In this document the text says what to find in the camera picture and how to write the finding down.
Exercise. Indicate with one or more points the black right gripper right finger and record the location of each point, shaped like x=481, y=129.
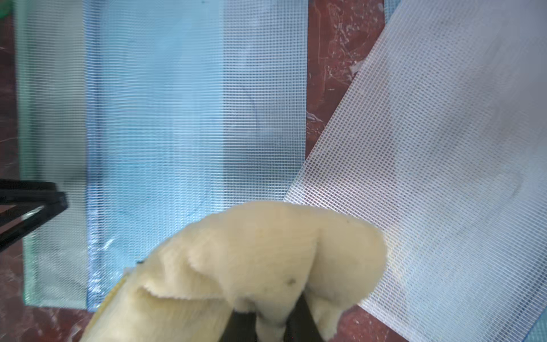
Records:
x=300, y=326

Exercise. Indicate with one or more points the cream wiping cloth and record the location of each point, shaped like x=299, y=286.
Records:
x=256, y=258

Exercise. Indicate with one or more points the light blue mesh document bag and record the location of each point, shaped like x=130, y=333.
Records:
x=192, y=107

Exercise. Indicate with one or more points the green-edged mesh document bag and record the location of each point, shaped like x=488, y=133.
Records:
x=50, y=69

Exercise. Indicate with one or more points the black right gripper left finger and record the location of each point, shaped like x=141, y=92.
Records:
x=241, y=327

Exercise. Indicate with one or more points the white blue-edged mesh document bag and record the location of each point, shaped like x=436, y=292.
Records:
x=352, y=170

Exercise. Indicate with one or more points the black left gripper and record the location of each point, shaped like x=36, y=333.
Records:
x=30, y=204

